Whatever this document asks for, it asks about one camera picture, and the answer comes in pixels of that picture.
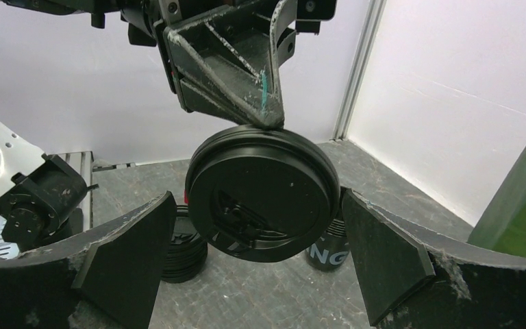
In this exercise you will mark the black coffee cup front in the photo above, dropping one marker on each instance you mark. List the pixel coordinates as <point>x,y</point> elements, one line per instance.
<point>330,251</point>

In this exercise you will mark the green paper bag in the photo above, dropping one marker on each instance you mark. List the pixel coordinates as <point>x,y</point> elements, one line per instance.
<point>517,213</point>

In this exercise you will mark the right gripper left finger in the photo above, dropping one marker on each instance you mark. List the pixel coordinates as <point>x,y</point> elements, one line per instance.
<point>105,277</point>

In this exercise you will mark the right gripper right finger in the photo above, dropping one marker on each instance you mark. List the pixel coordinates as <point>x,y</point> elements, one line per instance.
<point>413,277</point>

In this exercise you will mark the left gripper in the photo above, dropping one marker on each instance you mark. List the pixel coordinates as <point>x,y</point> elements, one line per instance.
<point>225,55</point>

